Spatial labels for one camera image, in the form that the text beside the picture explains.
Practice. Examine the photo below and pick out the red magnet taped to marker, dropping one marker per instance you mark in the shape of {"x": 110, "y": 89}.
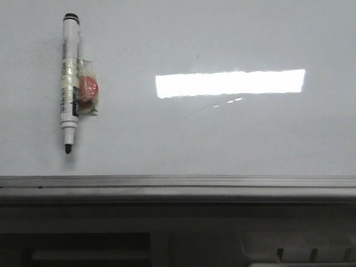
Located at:
{"x": 88, "y": 93}

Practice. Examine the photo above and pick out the white whiteboard marker black tip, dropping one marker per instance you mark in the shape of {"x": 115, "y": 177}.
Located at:
{"x": 70, "y": 83}

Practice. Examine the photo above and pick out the white whiteboard surface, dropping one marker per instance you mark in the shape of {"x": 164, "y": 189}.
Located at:
{"x": 186, "y": 88}

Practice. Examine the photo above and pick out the grey plastic base housing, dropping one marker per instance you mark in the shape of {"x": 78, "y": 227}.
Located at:
{"x": 178, "y": 235}

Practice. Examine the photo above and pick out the grey aluminium whiteboard frame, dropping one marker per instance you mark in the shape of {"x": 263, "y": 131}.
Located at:
{"x": 121, "y": 189}

